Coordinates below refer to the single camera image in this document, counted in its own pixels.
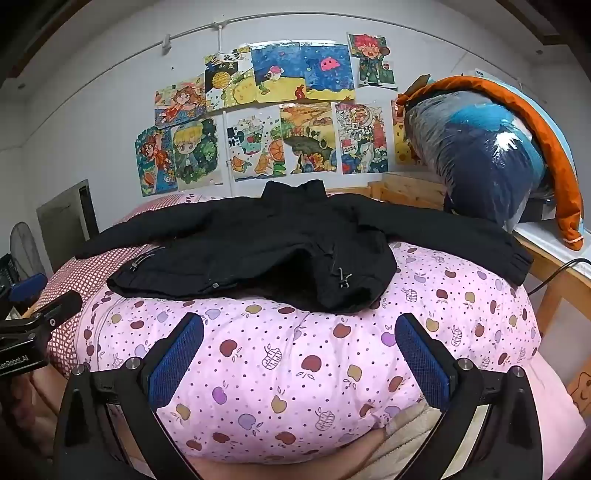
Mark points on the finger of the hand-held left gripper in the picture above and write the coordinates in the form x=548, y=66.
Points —
x=57, y=307
x=28, y=285

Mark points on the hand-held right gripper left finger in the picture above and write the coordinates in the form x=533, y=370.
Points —
x=178, y=360

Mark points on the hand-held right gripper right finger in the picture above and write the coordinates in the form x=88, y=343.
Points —
x=422, y=364

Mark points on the black padded jacket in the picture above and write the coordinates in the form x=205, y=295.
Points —
x=277, y=240

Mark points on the red checked bed sheet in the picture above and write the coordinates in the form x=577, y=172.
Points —
x=74, y=286

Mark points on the standing fan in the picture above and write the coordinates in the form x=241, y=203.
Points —
x=25, y=249

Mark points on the beige fleece cloth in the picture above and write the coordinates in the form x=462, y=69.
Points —
x=415, y=429

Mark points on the pink apple-print quilt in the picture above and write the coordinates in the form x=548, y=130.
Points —
x=295, y=369

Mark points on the wooden desk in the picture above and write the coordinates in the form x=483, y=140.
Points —
x=558, y=263

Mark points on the wooden bed headboard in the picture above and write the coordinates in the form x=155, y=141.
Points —
x=406, y=189

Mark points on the orange cloth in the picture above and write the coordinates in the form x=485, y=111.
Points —
x=554, y=152

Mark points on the group of colourful wall drawings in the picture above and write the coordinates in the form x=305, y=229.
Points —
x=272, y=115

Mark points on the white wall conduit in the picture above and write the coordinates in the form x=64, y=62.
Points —
x=221, y=30

